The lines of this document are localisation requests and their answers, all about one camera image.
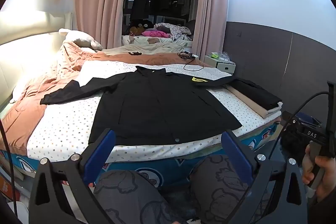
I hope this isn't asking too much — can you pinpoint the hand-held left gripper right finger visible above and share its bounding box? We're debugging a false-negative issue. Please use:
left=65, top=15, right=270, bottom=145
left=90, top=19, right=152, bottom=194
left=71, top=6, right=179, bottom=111
left=221, top=130, right=309, bottom=224

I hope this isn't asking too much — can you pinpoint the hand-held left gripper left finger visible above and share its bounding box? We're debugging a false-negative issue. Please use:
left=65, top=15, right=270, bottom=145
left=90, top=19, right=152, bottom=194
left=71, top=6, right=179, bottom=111
left=28, top=128, right=117, bottom=224

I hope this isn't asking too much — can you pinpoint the black jacket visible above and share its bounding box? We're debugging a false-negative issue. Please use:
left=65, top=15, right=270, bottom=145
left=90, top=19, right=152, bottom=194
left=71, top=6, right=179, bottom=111
left=40, top=66, right=243, bottom=146

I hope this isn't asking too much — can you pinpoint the person's right forearm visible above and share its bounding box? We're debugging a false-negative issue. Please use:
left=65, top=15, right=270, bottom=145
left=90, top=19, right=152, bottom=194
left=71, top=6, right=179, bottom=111
left=307, top=187, right=336, bottom=224

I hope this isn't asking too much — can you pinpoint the pile of floral clothes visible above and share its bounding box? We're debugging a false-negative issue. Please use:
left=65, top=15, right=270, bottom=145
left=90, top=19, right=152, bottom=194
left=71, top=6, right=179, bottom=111
left=154, top=22, right=193, bottom=41

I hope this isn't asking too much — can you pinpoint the person's right hand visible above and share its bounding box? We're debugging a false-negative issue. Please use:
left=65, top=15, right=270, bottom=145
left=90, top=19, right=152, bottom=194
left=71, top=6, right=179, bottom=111
left=301, top=145, right=336, bottom=202

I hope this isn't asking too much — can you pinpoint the white flower-dotted sheet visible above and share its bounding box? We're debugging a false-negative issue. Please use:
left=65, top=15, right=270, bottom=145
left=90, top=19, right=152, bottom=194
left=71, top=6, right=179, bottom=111
left=28, top=60, right=282, bottom=163

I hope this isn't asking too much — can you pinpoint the person's left leg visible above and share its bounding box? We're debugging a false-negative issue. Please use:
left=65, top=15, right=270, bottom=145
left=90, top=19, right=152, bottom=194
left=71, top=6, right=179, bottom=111
left=93, top=170, right=189, bottom=224

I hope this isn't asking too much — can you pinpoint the folded beige garment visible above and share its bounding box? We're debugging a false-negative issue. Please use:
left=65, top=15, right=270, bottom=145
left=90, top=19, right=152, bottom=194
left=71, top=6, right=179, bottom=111
left=225, top=84, right=283, bottom=118

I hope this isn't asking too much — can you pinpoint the bed with blue cartoon cover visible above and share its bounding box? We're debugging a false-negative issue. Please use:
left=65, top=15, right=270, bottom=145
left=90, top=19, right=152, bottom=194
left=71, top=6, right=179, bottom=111
left=0, top=27, right=284, bottom=189

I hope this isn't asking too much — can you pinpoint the folded black garment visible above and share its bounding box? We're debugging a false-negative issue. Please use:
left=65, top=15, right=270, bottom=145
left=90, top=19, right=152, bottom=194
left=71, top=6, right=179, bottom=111
left=231, top=78, right=281, bottom=110

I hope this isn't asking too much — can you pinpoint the orange quilt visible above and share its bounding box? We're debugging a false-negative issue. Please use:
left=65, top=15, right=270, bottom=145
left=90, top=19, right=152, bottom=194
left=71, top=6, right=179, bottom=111
left=0, top=42, right=210, bottom=153

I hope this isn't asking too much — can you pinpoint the white nightstand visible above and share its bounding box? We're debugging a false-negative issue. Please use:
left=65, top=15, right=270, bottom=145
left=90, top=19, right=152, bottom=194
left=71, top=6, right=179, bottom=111
left=204, top=52, right=236, bottom=75

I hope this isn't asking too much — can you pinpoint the beige pillow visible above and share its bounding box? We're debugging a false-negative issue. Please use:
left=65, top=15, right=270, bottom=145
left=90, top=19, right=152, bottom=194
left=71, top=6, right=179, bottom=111
left=58, top=28, right=103, bottom=51

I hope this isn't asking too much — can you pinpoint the cream padded headboard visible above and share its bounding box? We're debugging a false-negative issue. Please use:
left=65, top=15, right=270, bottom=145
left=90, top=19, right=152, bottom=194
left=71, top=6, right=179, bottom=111
left=0, top=11, right=72, bottom=109

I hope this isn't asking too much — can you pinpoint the cream bear-print blanket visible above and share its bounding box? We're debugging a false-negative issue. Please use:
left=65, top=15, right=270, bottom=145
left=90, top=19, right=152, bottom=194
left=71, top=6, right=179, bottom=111
left=102, top=35, right=202, bottom=56

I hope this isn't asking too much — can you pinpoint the pink cloth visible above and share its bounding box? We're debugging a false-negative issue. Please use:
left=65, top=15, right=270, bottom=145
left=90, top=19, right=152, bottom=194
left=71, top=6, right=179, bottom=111
left=142, top=29, right=171, bottom=38

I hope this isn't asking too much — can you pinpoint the dark plush toy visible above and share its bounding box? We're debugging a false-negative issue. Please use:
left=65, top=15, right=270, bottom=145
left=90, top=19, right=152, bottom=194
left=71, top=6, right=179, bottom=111
left=127, top=19, right=153, bottom=35

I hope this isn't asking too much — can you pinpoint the right hand-held gripper cable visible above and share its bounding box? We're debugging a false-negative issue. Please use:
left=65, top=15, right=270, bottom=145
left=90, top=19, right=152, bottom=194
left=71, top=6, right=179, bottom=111
left=231, top=91, right=330, bottom=224

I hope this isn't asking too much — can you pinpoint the hand-held gripper cable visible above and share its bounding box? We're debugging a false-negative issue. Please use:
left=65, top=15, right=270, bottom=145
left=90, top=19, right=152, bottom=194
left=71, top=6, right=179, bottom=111
left=0, top=119, right=19, bottom=218
left=231, top=91, right=330, bottom=224

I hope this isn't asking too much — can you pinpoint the left hand-held gripper cable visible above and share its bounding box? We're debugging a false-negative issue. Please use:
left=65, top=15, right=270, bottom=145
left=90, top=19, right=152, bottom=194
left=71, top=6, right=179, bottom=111
left=0, top=119, right=19, bottom=218

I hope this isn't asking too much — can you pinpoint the black cable with device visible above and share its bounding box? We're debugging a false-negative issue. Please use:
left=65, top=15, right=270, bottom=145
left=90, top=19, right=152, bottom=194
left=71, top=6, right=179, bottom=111
left=178, top=51, right=205, bottom=71

